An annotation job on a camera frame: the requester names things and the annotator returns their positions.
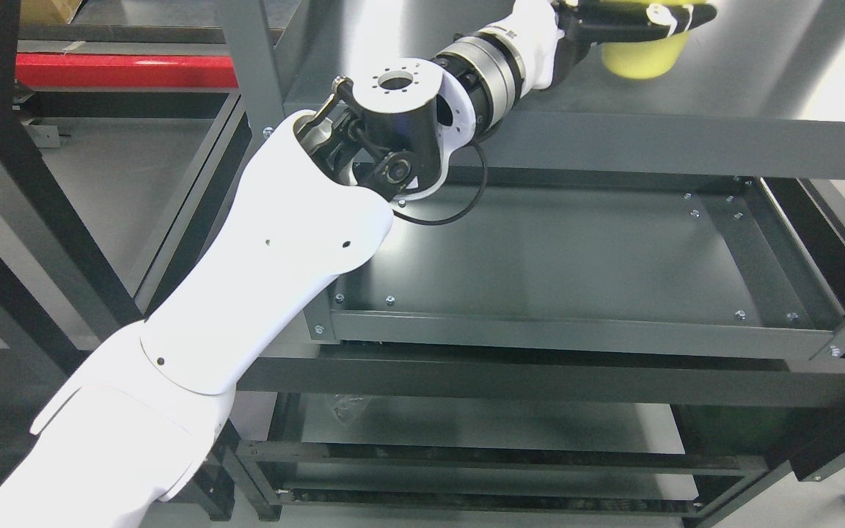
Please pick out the red metal beam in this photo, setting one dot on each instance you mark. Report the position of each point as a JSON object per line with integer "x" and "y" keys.
{"x": 110, "y": 71}

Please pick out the yellow plastic cup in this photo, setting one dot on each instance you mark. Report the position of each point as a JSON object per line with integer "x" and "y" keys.
{"x": 673, "y": 21}

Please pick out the grey metal shelf unit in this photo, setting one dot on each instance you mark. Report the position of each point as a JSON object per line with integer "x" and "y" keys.
{"x": 638, "y": 245}

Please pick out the black metal shelf rack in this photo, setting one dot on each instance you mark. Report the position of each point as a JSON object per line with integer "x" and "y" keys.
{"x": 73, "y": 273}

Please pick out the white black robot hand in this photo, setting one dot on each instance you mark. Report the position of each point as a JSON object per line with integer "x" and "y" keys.
{"x": 549, "y": 37}

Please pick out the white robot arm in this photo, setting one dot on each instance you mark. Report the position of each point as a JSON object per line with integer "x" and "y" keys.
{"x": 134, "y": 424}

